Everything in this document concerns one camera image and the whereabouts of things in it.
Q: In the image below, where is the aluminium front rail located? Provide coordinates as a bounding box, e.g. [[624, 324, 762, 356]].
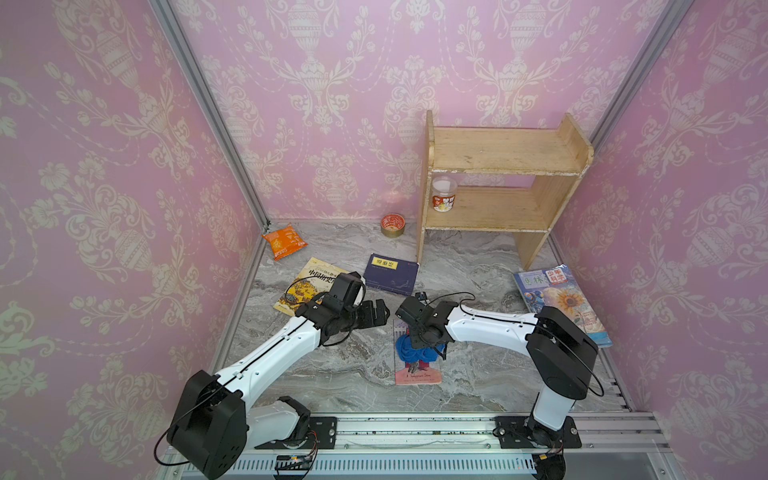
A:
[[152, 410, 685, 480]]

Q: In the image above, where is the aluminium corner post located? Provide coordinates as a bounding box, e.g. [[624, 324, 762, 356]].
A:
[[555, 1, 691, 244], [148, 0, 270, 233]]

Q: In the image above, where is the colourful sunflower magazine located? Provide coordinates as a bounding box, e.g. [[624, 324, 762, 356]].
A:
[[514, 264, 613, 348]]

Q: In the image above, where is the right aluminium corner post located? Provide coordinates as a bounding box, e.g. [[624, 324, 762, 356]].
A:
[[555, 1, 691, 244]]

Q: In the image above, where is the blue cloth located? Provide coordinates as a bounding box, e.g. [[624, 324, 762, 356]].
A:
[[395, 334, 446, 367]]

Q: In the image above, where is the wooden two-tier shelf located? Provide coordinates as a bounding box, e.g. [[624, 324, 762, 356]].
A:
[[416, 112, 594, 269]]

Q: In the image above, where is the yellow history picture book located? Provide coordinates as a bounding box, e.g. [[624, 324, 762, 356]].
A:
[[274, 257, 347, 316]]

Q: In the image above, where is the dark blue book yellow label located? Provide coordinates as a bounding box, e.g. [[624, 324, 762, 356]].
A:
[[364, 254, 419, 296]]

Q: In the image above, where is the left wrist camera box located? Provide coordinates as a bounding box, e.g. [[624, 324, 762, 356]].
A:
[[323, 272, 365, 312]]

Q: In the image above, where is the left aluminium corner post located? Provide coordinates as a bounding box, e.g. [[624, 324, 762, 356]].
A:
[[148, 0, 270, 233]]

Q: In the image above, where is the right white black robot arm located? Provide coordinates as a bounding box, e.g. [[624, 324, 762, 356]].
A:
[[396, 296, 599, 435]]

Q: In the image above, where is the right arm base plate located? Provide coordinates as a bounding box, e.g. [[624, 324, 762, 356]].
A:
[[492, 415, 582, 450]]

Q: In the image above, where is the orange snack bag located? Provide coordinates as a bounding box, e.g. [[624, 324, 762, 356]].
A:
[[262, 224, 308, 261]]

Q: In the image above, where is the white red cup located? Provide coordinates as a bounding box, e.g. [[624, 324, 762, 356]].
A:
[[430, 176, 458, 213]]

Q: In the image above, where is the Hamlet purple red book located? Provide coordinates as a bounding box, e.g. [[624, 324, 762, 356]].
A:
[[393, 318, 443, 385]]

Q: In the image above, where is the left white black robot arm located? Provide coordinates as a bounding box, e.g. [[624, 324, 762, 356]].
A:
[[162, 299, 390, 479]]

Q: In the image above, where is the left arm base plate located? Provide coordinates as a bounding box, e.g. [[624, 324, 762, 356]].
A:
[[256, 416, 338, 450]]

